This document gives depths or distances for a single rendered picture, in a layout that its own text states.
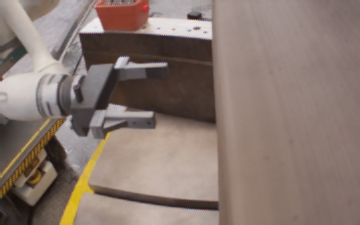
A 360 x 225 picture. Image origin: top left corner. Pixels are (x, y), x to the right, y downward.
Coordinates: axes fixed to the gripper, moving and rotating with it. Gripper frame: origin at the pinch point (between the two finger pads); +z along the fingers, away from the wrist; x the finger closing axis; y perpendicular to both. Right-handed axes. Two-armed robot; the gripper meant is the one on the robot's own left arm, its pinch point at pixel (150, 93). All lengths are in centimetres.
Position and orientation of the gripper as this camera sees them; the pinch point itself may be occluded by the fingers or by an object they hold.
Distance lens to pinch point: 62.9
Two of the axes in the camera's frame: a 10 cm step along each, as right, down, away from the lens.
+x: 1.1, -6.4, 7.6
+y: -1.0, -7.7, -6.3
